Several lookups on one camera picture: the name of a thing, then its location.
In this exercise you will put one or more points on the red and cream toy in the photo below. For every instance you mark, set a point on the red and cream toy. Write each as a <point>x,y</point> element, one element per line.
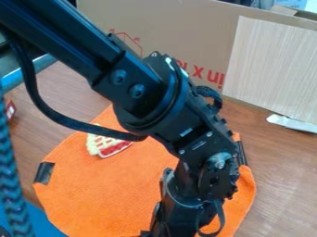
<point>108,146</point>

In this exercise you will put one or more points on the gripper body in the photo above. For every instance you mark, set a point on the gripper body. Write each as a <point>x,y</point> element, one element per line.
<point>181,220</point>

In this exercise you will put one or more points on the red and white tag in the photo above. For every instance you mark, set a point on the red and white tag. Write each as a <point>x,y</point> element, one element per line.
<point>10,110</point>

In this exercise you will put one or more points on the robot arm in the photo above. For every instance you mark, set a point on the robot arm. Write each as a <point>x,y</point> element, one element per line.
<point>62,31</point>

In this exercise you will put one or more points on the orange cloth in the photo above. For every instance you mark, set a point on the orange cloth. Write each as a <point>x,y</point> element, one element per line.
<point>107,191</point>

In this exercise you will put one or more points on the cardboard box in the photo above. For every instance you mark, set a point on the cardboard box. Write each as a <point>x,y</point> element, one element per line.
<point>181,27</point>

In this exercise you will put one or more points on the wooden board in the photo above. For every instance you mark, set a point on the wooden board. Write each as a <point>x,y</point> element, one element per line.
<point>276,68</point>

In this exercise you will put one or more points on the white paper scrap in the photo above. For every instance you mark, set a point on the white paper scrap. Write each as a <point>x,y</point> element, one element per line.
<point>291,122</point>

